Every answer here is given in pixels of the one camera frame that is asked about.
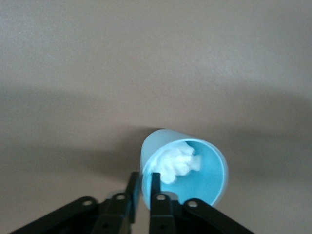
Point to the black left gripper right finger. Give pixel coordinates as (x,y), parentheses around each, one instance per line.
(165,214)

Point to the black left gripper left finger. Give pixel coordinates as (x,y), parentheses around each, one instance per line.
(114,214)

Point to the blue cup holding white tissue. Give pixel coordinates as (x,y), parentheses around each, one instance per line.
(195,180)

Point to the crumpled white tissue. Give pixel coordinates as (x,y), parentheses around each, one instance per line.
(176,162)

